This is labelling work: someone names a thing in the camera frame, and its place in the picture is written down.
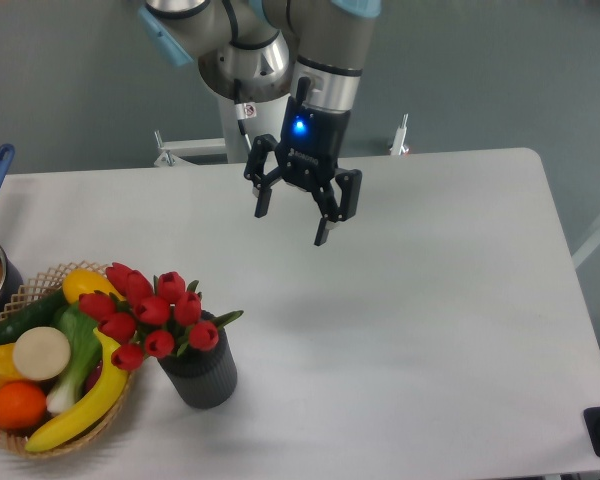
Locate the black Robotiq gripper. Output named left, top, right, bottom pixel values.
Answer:
left=244, top=76, right=362, bottom=246

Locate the red tulip bouquet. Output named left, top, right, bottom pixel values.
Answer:
left=77, top=262, right=243, bottom=371

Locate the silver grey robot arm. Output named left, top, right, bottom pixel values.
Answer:
left=138, top=1, right=382, bottom=245

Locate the dark grey ribbed vase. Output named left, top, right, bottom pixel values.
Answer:
left=158, top=310, right=238, bottom=409

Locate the yellow lemon squash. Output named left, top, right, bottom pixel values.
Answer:
left=61, top=268, right=126, bottom=304

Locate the woven wicker basket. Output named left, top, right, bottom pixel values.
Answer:
left=0, top=260, right=136, bottom=460

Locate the green bok choy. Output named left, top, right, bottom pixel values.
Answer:
left=47, top=303, right=102, bottom=416

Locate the yellow banana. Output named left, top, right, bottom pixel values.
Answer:
left=24, top=328, right=129, bottom=454

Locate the green cucumber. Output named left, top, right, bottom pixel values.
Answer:
left=0, top=289, right=68, bottom=345

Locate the beige round disc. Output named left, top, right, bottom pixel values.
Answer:
left=12, top=327, right=71, bottom=381

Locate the orange fruit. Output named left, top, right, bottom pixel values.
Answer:
left=0, top=381, right=47, bottom=430

